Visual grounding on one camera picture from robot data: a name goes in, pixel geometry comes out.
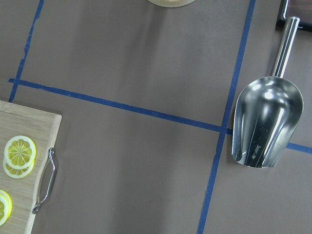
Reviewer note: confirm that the steel scoop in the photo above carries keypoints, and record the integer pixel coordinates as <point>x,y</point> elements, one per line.
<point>268,111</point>

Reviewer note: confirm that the lemon slice lower stack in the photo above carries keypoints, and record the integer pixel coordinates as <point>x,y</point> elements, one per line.
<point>17,173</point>

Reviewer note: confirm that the lemon slice stack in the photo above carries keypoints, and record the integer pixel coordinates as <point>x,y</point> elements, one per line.
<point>17,173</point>
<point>20,152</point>

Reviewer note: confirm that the single lemon slice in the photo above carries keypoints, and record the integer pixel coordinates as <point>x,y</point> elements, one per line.
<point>6,206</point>

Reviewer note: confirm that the wooden mug tree stand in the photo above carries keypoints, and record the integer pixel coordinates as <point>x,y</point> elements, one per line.
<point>171,3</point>

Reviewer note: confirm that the bamboo cutting board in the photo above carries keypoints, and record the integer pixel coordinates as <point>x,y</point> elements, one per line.
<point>28,194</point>

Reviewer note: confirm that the lemon slice upper stack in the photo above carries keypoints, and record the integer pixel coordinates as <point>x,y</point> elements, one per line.
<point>20,152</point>

